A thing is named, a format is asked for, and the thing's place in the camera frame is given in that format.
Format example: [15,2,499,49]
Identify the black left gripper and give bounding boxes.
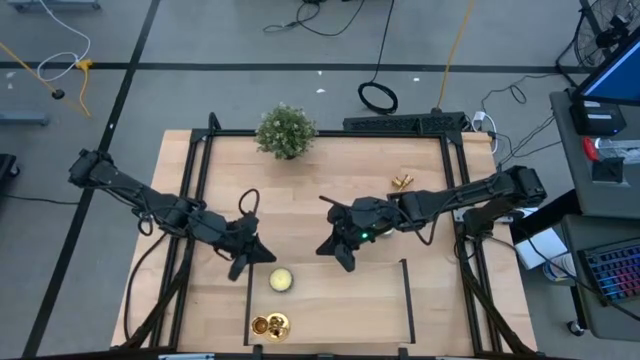
[219,213,277,282]

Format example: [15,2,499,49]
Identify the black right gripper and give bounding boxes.
[315,197,396,274]

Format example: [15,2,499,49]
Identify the grey metal bar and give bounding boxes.
[158,352,216,360]

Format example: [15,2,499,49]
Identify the green potted plant black pot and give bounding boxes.
[254,102,319,161]

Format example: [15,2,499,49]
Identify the black perforated power strip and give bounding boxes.
[342,110,467,135]

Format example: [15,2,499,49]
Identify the white paper box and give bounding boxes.
[512,202,569,271]

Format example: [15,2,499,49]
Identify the white blue cup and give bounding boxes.
[542,252,576,282]

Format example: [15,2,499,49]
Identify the black desk support beam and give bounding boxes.
[509,189,581,241]

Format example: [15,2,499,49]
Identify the black equipment base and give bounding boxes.
[0,153,21,182]

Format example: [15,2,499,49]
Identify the grey floor bar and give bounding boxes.
[0,110,51,127]

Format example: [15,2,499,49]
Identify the grey rolling desk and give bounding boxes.
[559,213,640,344]

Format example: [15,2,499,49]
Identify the backlit keyboard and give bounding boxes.
[579,238,640,306]

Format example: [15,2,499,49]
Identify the small black box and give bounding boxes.
[592,157,625,184]

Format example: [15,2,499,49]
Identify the black desktop device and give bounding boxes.
[568,99,627,137]

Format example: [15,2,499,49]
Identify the grey cart base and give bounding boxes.
[7,0,101,12]

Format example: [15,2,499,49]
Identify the computer monitor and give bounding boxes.
[572,32,640,107]

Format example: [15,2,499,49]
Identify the black floor fan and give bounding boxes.
[554,0,640,89]

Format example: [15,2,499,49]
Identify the black aluminium rig frame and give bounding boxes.
[110,112,541,360]

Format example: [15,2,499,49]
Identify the black cable with coil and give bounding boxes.
[357,0,400,116]

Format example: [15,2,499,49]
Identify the thin black floor cable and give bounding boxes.
[0,193,80,206]

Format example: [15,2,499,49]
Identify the looping black floor cable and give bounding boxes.
[263,0,367,38]

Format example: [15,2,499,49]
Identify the thick yellow power cable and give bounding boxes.
[437,0,475,111]

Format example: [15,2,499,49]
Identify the yellow floor cable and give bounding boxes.
[0,42,94,120]

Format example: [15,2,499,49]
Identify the white floor cable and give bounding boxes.
[37,0,92,84]

